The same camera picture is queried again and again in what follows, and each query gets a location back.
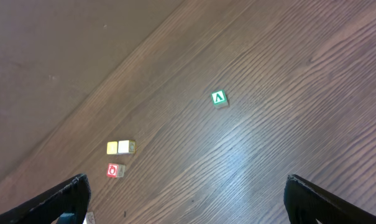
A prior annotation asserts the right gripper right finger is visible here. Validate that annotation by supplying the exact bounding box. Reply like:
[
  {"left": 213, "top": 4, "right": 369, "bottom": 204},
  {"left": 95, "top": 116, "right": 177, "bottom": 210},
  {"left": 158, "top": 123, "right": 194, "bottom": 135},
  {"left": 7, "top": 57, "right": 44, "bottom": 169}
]
[{"left": 283, "top": 174, "right": 376, "bottom": 224}]

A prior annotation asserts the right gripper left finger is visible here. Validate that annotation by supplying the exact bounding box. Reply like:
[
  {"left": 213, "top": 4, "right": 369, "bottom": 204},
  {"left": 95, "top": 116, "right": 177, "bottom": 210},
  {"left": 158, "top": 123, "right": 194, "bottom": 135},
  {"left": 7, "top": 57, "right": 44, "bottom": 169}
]
[{"left": 0, "top": 174, "right": 91, "bottom": 224}]

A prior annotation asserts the red top wooden block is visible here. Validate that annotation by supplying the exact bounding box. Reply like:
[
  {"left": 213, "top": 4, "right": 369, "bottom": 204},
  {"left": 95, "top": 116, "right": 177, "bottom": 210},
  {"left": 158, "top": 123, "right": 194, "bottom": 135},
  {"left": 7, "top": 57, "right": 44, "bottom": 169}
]
[{"left": 106, "top": 163, "right": 126, "bottom": 178}]

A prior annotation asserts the yellow top wooden block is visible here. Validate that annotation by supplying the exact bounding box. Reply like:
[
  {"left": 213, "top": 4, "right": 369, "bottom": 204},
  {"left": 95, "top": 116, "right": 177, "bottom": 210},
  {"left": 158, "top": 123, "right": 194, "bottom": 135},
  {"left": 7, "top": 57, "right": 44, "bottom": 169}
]
[{"left": 106, "top": 141, "right": 118, "bottom": 155}]

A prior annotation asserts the plain white wooden block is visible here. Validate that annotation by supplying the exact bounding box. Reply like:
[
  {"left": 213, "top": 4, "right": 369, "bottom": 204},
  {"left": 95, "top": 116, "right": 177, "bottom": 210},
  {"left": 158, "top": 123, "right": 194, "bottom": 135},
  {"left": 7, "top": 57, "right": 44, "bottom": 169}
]
[{"left": 117, "top": 140, "right": 136, "bottom": 154}]

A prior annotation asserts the green letter wooden block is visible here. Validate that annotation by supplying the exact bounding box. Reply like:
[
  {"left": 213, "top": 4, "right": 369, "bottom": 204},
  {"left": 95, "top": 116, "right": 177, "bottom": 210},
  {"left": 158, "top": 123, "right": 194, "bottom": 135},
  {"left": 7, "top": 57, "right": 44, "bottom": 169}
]
[{"left": 211, "top": 90, "right": 229, "bottom": 109}]

